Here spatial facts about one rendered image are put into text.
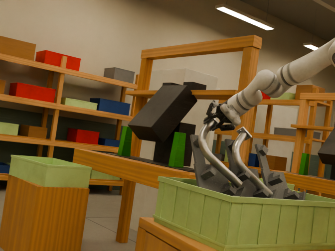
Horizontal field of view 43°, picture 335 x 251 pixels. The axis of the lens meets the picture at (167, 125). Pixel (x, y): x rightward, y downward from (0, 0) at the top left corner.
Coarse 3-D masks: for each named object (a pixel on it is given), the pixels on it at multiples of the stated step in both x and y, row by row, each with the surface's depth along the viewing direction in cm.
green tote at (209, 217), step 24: (168, 192) 156; (192, 192) 144; (216, 192) 133; (168, 216) 154; (192, 216) 142; (216, 216) 132; (240, 216) 130; (264, 216) 136; (288, 216) 142; (312, 216) 149; (216, 240) 131; (240, 240) 131; (264, 240) 136; (288, 240) 142; (312, 240) 149
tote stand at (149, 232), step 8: (144, 224) 162; (152, 224) 156; (160, 224) 157; (144, 232) 161; (152, 232) 155; (160, 232) 150; (168, 232) 146; (176, 232) 148; (136, 240) 166; (144, 240) 160; (152, 240) 155; (160, 240) 150; (168, 240) 145; (176, 240) 140; (184, 240) 137; (192, 240) 139; (136, 248) 165; (144, 248) 159; (152, 248) 154; (160, 248) 149; (168, 248) 144; (176, 248) 140; (184, 248) 135; (192, 248) 131; (200, 248) 130; (208, 248) 131
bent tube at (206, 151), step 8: (216, 120) 165; (208, 128) 161; (200, 136) 158; (200, 144) 157; (208, 152) 156; (208, 160) 157; (216, 160) 156; (216, 168) 158; (224, 168) 157; (232, 176) 158; (240, 184) 158
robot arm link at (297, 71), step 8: (320, 48) 124; (328, 48) 122; (304, 56) 127; (312, 56) 125; (320, 56) 124; (328, 56) 123; (288, 64) 131; (296, 64) 128; (304, 64) 126; (312, 64) 125; (320, 64) 124; (328, 64) 124; (288, 72) 130; (296, 72) 128; (304, 72) 126; (312, 72) 126; (288, 80) 131; (296, 80) 130; (304, 80) 129
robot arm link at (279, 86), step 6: (282, 66) 134; (276, 78) 139; (282, 78) 132; (276, 84) 138; (282, 84) 134; (288, 84) 133; (264, 90) 140; (270, 90) 139; (276, 90) 139; (282, 90) 137; (270, 96) 142; (276, 96) 140
